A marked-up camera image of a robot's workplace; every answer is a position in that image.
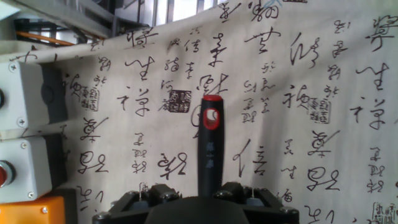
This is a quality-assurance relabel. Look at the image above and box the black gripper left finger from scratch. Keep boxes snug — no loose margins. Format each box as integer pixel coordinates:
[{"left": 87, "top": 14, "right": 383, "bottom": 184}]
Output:
[{"left": 92, "top": 183, "right": 183, "bottom": 224}]

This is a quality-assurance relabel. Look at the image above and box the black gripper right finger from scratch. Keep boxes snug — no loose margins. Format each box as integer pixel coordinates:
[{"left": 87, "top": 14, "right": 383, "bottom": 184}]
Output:
[{"left": 213, "top": 182, "right": 300, "bottom": 224}]

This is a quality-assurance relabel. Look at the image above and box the black ladle with red ring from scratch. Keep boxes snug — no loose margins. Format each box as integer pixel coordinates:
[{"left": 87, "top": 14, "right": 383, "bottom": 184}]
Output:
[{"left": 197, "top": 95, "right": 225, "bottom": 197}]

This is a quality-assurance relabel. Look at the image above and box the beige calligraphy print tablecloth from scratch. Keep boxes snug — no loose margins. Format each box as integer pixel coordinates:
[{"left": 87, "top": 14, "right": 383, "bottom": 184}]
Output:
[{"left": 0, "top": 0, "right": 398, "bottom": 224}]

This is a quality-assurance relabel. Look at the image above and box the orange emergency stop box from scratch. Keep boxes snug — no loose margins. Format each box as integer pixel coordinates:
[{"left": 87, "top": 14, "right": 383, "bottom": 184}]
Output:
[{"left": 0, "top": 195, "right": 66, "bottom": 224}]

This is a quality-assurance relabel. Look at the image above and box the grey box red mushroom button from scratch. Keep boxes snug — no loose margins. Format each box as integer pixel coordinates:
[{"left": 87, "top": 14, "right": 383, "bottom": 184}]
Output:
[{"left": 0, "top": 135, "right": 68, "bottom": 205}]

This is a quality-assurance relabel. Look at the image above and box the grey box flat red button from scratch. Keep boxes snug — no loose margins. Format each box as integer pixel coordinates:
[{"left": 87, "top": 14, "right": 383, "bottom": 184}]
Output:
[{"left": 0, "top": 60, "right": 68, "bottom": 131}]

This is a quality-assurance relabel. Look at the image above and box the orange rod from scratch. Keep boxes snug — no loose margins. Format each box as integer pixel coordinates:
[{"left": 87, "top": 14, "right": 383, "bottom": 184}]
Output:
[{"left": 15, "top": 30, "right": 75, "bottom": 47}]

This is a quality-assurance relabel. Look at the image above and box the aluminium frame bar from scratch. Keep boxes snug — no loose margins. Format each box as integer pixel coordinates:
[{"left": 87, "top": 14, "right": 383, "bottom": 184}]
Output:
[{"left": 0, "top": 0, "right": 150, "bottom": 40}]

